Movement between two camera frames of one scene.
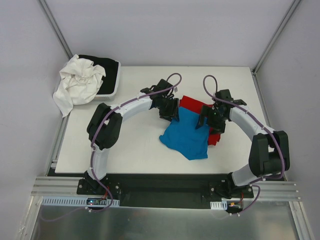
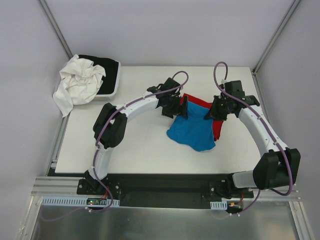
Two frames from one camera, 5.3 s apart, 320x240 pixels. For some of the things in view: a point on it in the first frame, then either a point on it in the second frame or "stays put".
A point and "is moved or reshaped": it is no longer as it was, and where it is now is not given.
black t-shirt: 110,67 stays put
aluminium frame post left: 56,28 stays put
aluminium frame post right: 283,23 stays put
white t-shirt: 81,80 stays put
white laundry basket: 105,96 stays put
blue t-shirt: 182,136 is moved or reshaped
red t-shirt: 196,105 is moved or reshaped
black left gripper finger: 176,116 → 184,107
